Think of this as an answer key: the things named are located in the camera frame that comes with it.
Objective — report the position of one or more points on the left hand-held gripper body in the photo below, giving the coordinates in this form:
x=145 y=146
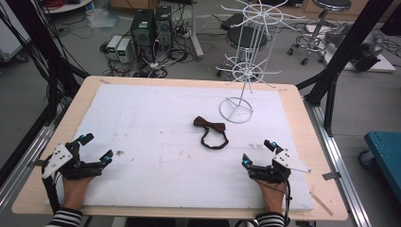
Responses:
x=73 y=166

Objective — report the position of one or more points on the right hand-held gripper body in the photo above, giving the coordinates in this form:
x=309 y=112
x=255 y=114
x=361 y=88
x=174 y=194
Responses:
x=276 y=166

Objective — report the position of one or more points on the brown bow tie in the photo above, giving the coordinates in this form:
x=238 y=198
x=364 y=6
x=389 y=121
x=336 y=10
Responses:
x=212 y=131

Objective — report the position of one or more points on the person's left hand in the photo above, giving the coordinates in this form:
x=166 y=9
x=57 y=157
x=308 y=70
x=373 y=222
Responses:
x=75 y=191

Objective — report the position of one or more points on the person's right hand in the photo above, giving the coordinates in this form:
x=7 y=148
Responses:
x=272 y=196

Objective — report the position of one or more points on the wooden table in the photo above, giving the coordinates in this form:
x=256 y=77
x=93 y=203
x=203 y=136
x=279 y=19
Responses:
x=302 y=113

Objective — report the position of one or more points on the person's left striped sleeve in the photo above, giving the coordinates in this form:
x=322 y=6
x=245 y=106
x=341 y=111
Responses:
x=65 y=218

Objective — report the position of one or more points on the person's striped sleeve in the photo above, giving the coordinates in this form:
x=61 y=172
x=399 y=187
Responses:
x=270 y=220
x=65 y=218

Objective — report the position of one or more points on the person's right striped sleeve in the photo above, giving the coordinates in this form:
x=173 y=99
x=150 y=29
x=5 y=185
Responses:
x=270 y=220

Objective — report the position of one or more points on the wooden stick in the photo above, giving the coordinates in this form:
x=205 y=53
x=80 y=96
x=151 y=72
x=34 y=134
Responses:
x=321 y=202

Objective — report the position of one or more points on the white foam mat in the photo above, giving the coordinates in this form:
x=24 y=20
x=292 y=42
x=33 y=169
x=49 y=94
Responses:
x=176 y=142

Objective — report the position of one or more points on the white power supply unit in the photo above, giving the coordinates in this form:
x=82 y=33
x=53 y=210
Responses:
x=123 y=50
x=113 y=46

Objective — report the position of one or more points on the blue cart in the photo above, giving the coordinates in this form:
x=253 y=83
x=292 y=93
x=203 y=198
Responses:
x=383 y=160

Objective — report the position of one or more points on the black round stool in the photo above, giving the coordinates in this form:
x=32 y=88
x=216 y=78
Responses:
x=246 y=38

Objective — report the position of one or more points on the black computer tower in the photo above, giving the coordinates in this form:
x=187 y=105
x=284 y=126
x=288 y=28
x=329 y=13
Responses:
x=143 y=31
x=164 y=27

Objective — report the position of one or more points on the chrome swivel stool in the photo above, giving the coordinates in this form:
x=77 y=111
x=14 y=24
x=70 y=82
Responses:
x=318 y=28

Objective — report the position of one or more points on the aluminium rail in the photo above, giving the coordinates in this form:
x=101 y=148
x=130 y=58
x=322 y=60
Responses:
x=334 y=151
x=28 y=154

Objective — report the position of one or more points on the black metal frame post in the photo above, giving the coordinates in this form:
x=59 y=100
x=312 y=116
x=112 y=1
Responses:
x=343 y=53
x=44 y=50

